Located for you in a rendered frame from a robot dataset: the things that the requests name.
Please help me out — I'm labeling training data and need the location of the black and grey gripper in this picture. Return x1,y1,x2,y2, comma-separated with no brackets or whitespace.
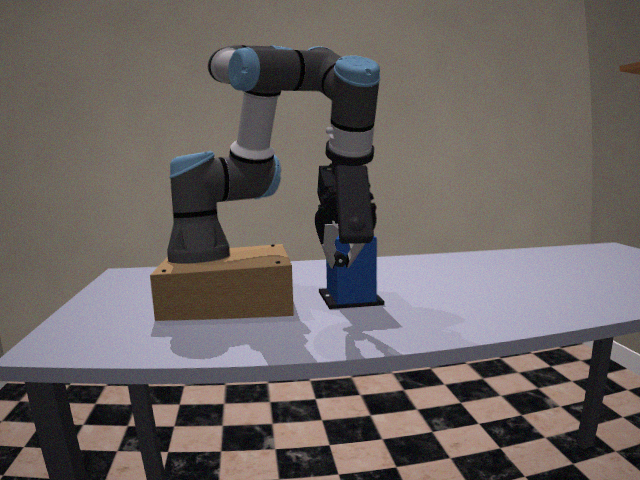
315,140,374,269

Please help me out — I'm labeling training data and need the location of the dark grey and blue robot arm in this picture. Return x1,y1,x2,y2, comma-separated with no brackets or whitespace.
167,45,380,264

